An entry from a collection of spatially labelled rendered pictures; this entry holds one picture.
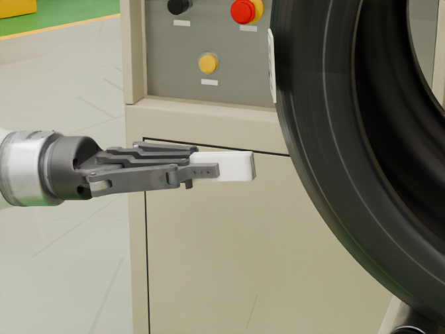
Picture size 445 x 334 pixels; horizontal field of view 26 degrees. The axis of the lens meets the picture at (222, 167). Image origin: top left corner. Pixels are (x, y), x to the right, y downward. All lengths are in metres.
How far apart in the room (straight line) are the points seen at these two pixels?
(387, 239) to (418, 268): 0.04
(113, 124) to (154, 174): 3.43
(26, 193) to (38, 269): 2.02
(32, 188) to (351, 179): 0.40
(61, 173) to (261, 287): 0.71
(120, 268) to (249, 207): 1.48
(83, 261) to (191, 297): 1.41
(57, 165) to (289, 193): 0.63
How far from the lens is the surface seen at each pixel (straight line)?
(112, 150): 1.11
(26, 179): 1.12
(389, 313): 1.10
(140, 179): 1.05
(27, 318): 2.87
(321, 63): 0.85
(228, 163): 1.04
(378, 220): 0.89
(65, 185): 1.10
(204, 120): 1.65
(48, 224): 3.46
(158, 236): 1.76
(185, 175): 1.05
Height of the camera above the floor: 1.40
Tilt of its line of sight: 21 degrees down
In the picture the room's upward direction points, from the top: straight up
